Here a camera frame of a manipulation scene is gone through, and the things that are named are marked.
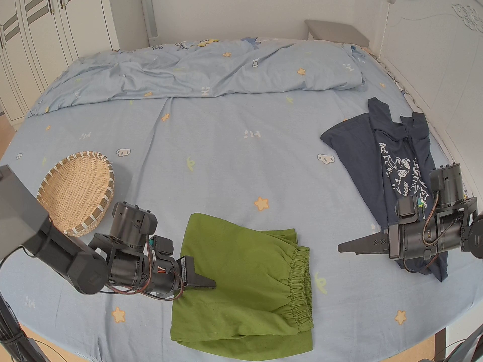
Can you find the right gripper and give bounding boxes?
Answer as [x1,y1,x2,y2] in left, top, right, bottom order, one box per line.
[337,217,438,262]

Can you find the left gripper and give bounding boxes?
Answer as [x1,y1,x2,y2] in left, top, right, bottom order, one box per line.
[146,255,195,298]

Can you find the green shorts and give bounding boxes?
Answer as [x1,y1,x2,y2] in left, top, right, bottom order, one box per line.
[170,213,315,353]

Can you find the round woven basket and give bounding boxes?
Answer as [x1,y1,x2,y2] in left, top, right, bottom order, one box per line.
[36,150,115,238]

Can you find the bed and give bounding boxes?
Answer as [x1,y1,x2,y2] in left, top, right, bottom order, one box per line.
[0,0,483,362]

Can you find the dark blue printed T-shirt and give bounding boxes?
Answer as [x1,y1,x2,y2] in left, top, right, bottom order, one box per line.
[321,97,451,283]

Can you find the pale blue quilt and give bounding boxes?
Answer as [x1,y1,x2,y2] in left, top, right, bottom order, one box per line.
[26,36,367,118]

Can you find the grey bedside table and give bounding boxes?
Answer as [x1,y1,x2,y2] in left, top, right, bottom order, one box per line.
[305,18,370,48]

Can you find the white wardrobe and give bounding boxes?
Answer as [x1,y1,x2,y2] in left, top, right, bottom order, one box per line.
[0,0,121,121]

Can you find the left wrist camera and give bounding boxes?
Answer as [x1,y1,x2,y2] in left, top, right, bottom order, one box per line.
[149,235,175,267]

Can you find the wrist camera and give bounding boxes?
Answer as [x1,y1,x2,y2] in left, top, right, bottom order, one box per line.
[394,196,420,223]
[149,235,175,267]

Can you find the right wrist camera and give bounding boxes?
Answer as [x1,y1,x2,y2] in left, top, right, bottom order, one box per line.
[394,196,420,223]

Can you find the black cable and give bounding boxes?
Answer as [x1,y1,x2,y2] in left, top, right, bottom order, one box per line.
[0,245,31,267]

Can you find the grey wall post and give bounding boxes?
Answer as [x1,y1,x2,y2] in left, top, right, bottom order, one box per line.
[138,0,160,46]

